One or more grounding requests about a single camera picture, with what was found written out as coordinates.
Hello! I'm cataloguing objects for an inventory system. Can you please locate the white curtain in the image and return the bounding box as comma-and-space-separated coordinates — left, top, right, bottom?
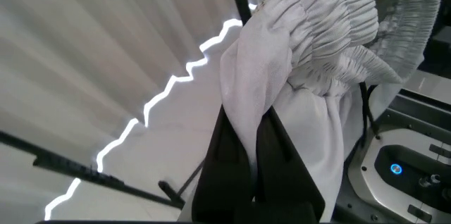
0, 0, 283, 222

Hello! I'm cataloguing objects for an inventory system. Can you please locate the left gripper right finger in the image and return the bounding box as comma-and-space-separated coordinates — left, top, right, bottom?
255, 107, 326, 223

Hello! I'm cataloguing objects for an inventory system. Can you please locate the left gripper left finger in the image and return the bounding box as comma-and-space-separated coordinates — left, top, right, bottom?
192, 106, 257, 223

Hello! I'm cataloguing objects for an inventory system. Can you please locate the black clothes rack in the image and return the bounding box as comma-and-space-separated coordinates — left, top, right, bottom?
0, 0, 253, 210

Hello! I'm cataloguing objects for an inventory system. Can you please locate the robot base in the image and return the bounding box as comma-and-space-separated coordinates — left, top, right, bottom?
333, 26, 451, 224

